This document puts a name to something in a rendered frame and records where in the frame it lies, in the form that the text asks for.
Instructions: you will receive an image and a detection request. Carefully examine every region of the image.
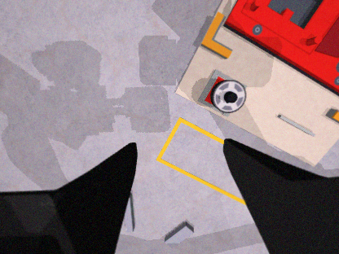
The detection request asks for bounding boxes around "black wheel with grey hub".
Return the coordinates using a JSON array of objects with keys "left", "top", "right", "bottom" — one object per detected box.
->
[{"left": 210, "top": 80, "right": 247, "bottom": 113}]

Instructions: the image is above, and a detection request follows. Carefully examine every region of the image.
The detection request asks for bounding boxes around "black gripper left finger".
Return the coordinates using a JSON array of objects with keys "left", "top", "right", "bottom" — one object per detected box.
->
[{"left": 0, "top": 142, "right": 138, "bottom": 254}]

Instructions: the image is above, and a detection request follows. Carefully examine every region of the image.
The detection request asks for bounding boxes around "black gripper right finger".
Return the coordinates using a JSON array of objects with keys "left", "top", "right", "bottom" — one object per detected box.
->
[{"left": 223, "top": 138, "right": 339, "bottom": 254}]

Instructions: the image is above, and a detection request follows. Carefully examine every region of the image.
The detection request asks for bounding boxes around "yellow rectangular outline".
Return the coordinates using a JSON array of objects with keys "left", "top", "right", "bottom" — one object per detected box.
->
[{"left": 156, "top": 117, "right": 246, "bottom": 205}]

